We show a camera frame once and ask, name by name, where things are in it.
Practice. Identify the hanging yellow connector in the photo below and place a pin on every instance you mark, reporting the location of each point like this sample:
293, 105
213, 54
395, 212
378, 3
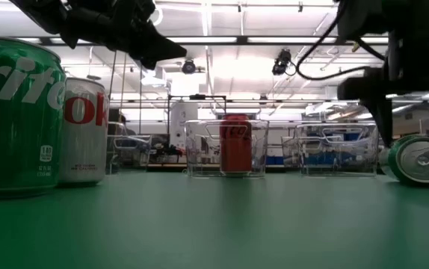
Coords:
356, 47

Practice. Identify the long ceiling light rail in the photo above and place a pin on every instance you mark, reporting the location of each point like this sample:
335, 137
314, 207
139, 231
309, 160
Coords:
242, 40

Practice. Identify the black round camera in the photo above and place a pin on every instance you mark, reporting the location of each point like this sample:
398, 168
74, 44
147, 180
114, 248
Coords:
188, 67

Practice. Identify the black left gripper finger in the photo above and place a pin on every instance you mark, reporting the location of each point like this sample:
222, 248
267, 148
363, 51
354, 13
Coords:
158, 41
154, 60

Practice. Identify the red Coke can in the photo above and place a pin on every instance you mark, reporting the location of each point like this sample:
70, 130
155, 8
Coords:
235, 149

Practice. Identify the green Sprite can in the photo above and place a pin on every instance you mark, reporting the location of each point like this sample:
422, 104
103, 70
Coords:
12, 130
420, 160

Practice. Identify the clear plastic bin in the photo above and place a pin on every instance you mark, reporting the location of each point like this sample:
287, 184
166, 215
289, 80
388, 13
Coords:
132, 149
199, 149
334, 157

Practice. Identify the silver Diet Coke can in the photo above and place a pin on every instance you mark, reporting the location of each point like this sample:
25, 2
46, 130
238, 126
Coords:
83, 149

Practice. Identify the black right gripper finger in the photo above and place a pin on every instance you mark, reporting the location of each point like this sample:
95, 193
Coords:
384, 119

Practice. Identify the white cylindrical tank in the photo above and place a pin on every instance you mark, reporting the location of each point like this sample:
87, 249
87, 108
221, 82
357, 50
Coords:
182, 119

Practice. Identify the green table mat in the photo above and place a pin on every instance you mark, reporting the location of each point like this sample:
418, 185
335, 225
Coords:
214, 224

